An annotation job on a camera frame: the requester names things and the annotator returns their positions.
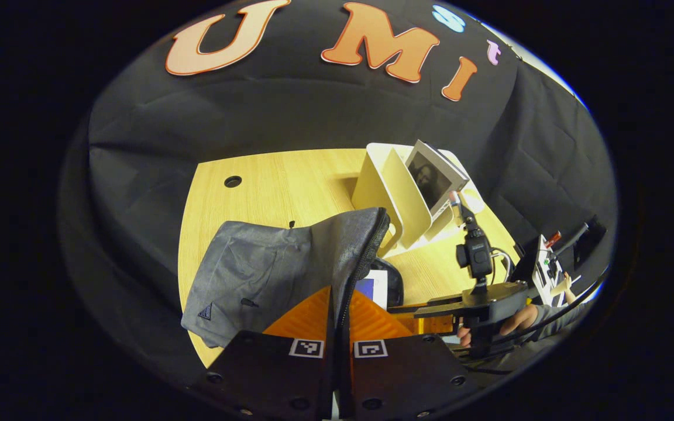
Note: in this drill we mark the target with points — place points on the grey portrait cover book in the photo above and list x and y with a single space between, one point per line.
430 178

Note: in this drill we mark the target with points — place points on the white bookshelf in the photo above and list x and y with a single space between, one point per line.
384 187

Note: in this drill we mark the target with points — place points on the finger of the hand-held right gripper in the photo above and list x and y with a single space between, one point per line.
430 324
413 308

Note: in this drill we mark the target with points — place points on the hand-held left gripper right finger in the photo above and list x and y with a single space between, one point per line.
401 374

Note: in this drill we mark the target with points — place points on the blue cover book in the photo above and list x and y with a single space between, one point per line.
372 286

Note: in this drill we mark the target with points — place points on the grey schoolbag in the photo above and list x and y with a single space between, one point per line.
255 269

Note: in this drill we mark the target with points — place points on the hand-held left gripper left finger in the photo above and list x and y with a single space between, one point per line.
278 374

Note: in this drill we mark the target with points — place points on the black panel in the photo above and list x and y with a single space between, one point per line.
525 263

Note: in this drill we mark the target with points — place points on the white power strip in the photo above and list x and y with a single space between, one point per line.
550 269

